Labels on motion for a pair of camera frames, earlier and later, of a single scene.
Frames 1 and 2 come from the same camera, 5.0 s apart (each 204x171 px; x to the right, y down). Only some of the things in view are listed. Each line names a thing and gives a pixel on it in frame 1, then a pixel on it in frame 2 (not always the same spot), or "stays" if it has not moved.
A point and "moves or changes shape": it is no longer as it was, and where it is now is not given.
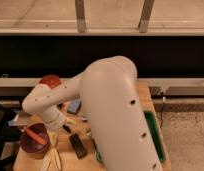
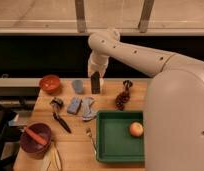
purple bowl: x=32 y=145 stays
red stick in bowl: x=35 y=136 stays
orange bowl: x=51 y=80 stays
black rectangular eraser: x=78 y=146 moves or changes shape
